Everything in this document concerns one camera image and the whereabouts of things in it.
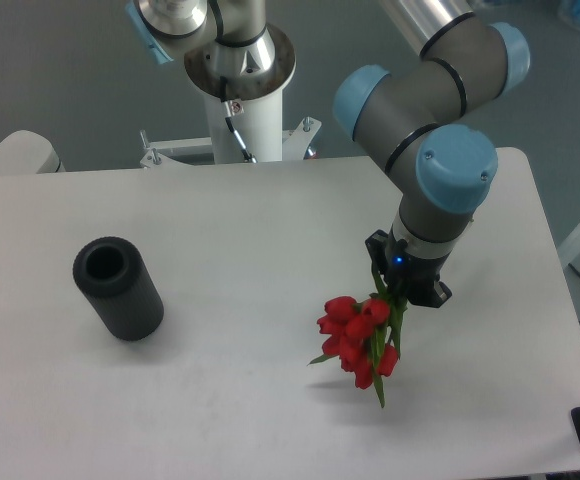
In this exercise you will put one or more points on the red tulip bouquet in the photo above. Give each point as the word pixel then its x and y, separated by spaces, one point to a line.
pixel 364 336

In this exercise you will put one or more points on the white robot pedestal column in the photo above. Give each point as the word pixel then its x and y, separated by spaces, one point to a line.
pixel 242 87

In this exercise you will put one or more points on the black ribbed cylindrical vase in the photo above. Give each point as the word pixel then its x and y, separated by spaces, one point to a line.
pixel 112 276

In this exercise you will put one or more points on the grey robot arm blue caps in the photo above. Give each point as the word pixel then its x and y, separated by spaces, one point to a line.
pixel 409 126

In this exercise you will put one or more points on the white chair back left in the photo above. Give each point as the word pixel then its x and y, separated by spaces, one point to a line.
pixel 26 153

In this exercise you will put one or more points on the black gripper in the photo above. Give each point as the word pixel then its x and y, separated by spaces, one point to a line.
pixel 405 274

